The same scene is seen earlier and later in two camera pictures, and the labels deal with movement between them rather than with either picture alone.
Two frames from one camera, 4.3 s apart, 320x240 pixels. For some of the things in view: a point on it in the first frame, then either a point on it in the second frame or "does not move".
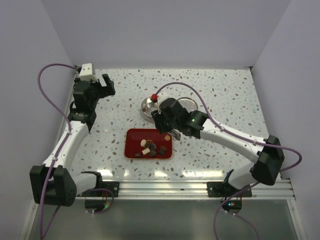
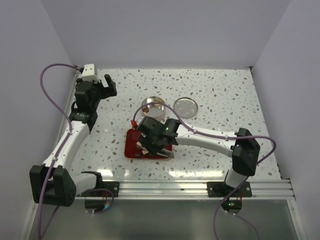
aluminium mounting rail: x=130 y=190 does not move
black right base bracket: x=225 y=189 does not move
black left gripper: x=108 y=90 does not move
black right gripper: x=159 y=125 → x=144 y=141
